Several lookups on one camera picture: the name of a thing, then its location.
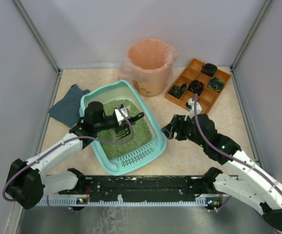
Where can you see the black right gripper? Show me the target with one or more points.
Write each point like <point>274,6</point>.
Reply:
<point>179,127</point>

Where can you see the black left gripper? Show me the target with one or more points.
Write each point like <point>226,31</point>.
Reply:
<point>124,120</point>

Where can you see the black slotted litter scoop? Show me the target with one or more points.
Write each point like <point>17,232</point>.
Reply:
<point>123,130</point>

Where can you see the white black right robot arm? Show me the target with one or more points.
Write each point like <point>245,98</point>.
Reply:
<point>229,154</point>

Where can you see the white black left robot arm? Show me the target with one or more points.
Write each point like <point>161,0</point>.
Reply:
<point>28,181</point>

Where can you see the teal plastic litter box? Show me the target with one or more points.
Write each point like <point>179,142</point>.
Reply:
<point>139,157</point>

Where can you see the green cat litter pellets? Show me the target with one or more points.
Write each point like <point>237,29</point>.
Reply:
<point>142,133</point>

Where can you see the dark green rolled sock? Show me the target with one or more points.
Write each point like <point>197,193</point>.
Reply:
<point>177,91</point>

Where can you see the folded dark grey cloth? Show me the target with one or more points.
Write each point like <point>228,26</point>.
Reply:
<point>66,110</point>

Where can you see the black orange rolled sock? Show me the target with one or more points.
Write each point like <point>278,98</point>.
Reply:
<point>196,87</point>

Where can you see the orange wooden compartment tray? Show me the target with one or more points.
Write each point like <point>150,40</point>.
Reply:
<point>201,79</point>

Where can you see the blue yellow rolled sock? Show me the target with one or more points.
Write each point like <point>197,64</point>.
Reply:
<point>216,84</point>

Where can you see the orange bin with plastic liner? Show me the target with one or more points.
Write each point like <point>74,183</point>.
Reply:
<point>147,65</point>

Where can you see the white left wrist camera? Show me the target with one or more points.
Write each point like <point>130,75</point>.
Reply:
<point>122,113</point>

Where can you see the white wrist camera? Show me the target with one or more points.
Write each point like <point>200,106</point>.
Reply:
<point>122,113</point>
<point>193,108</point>

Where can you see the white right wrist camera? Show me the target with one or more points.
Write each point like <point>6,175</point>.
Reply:
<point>193,108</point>

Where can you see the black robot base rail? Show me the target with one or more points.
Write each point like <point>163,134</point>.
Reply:
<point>146,190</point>

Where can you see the aluminium frame rail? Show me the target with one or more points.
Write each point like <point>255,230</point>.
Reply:
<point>70,183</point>

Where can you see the white slotted cable duct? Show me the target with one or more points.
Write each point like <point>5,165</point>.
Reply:
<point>120,201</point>

